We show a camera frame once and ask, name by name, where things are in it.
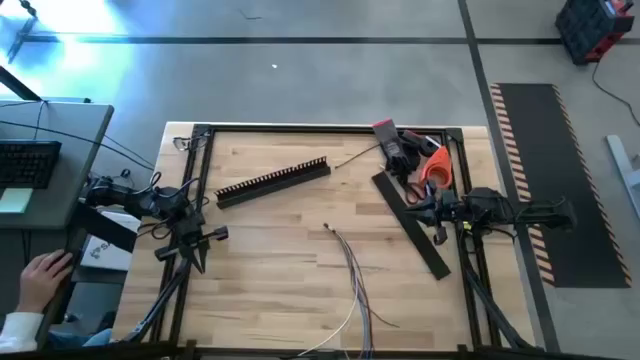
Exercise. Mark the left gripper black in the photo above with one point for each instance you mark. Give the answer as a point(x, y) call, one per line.
point(192, 232)

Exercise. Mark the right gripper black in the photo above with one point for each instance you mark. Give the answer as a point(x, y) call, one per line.
point(450, 210)

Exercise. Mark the black duct cover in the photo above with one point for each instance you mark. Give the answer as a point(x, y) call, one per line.
point(410, 225)

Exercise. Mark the person's forearm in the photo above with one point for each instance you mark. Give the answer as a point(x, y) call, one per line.
point(17, 332)

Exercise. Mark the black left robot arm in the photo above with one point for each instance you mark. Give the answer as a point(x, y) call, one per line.
point(145, 202)

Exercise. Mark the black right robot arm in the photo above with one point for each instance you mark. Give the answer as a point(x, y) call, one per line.
point(500, 207)

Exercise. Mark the black and red hand tool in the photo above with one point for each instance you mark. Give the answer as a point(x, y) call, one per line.
point(420, 141)

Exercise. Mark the white printed cardboard box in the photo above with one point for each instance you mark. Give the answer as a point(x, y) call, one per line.
point(107, 255)

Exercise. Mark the clear safety glasses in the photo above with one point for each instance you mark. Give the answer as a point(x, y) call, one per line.
point(184, 143)

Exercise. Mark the person's leg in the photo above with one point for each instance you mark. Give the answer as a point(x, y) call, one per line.
point(85, 339)

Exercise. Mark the black hazard-striped floor mat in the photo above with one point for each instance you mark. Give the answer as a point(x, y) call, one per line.
point(565, 185)

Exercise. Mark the grey desk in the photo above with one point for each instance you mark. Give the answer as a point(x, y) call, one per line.
point(75, 165)

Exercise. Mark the person's hand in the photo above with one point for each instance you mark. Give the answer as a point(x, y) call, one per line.
point(42, 280)

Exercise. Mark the pale green note pad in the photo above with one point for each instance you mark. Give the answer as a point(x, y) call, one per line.
point(15, 200)

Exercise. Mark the black keyboard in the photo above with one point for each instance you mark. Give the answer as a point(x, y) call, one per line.
point(27, 164)

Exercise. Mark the grey metal profile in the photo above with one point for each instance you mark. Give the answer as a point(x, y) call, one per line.
point(622, 170)

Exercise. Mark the black and red toolbox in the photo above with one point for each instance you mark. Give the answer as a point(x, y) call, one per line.
point(590, 27)

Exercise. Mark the black tripod stand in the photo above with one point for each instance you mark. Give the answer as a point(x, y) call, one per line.
point(22, 37)

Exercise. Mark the black desk support frame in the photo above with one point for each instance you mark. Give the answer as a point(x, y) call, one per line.
point(107, 227)

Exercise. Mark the black aluminium table frame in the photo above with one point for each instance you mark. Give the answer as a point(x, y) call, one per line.
point(325, 128)

